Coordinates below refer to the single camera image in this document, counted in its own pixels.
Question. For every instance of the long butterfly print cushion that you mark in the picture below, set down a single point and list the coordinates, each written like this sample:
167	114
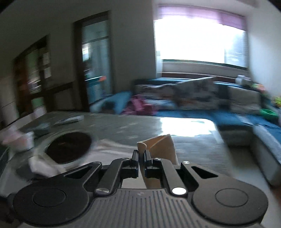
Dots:
153	93

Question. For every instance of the white cloth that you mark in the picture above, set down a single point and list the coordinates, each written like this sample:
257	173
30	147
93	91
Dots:
109	153

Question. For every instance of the white plastic bag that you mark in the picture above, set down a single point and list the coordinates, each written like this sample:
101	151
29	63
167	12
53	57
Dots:
17	140

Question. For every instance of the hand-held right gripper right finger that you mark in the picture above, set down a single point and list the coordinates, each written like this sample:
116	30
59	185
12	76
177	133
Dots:
147	163

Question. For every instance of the teal corner sofa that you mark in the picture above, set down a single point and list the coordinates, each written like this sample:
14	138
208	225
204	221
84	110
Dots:
197	116

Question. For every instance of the grey plain cushion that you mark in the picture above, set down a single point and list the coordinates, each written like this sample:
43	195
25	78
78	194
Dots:
243	99

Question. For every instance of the purple window blind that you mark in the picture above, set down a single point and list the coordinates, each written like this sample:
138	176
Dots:
197	16

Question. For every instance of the square butterfly print cushion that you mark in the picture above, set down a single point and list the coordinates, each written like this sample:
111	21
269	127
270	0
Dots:
195	92

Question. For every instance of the pink garment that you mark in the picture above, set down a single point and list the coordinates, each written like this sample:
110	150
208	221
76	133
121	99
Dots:
138	105

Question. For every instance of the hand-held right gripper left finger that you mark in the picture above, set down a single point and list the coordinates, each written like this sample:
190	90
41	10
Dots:
134	162

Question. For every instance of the teal cabinet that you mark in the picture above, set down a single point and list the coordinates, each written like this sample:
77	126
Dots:
95	89

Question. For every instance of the white remote control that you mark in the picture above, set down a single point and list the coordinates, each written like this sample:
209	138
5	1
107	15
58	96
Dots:
69	120

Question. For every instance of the large window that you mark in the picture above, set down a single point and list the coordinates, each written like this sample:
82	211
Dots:
191	41

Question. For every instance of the green bowl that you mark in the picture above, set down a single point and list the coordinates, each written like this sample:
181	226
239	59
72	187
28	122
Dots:
268	112

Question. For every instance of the black round induction cooktop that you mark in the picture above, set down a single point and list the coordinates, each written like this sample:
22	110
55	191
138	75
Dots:
69	146

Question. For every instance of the dark wooden shelf cabinet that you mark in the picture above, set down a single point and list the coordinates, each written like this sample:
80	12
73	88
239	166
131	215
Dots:
33	76

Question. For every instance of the beige cloth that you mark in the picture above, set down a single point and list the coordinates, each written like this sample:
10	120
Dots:
162	146

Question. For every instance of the green brown plush toy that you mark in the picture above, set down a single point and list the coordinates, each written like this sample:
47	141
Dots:
277	100

